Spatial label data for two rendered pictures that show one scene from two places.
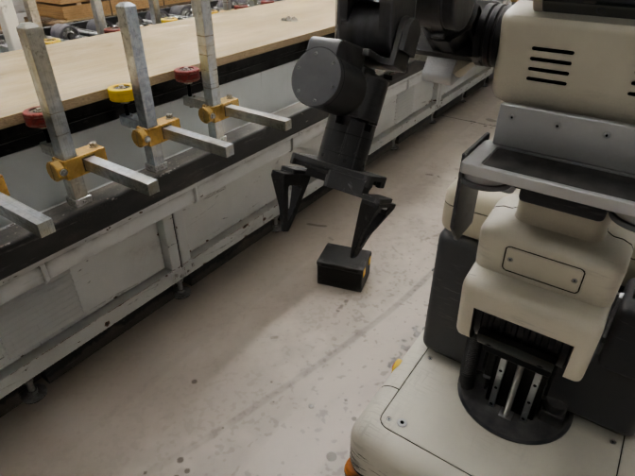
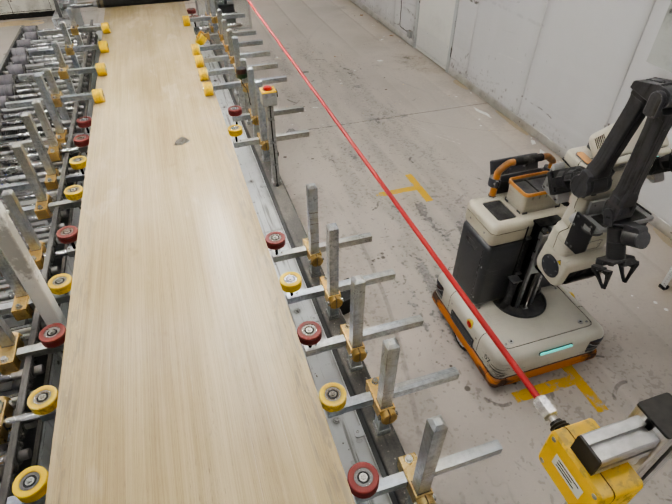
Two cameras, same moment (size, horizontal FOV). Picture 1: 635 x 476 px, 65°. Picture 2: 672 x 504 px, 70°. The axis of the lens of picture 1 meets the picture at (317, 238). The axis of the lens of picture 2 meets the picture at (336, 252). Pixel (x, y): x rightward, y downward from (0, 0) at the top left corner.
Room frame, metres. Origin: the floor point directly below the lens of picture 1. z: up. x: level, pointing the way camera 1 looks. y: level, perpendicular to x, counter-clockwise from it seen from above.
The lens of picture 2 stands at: (0.56, 1.47, 2.12)
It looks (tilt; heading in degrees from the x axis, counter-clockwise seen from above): 41 degrees down; 307
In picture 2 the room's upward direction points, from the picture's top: straight up
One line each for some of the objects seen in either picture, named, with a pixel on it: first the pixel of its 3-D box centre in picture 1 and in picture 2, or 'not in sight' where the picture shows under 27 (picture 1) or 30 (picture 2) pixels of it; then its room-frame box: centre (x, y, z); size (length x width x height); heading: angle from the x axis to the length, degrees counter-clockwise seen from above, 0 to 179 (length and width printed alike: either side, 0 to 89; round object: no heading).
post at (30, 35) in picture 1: (59, 131); (356, 330); (1.12, 0.61, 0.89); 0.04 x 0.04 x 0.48; 55
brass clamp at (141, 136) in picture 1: (156, 131); (330, 291); (1.35, 0.46, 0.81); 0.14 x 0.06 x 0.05; 145
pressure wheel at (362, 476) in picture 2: not in sight; (362, 486); (0.83, 1.00, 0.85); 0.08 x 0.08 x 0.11
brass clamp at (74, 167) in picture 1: (77, 162); (353, 342); (1.14, 0.60, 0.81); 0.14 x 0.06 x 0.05; 145
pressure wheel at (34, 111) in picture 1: (44, 129); (309, 339); (1.24, 0.71, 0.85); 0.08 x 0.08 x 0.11
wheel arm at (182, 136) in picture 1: (173, 134); (341, 286); (1.33, 0.41, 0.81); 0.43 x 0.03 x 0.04; 55
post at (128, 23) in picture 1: (144, 99); (332, 277); (1.33, 0.47, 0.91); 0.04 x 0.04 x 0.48; 55
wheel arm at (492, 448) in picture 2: not in sight; (429, 470); (0.72, 0.83, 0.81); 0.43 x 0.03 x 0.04; 55
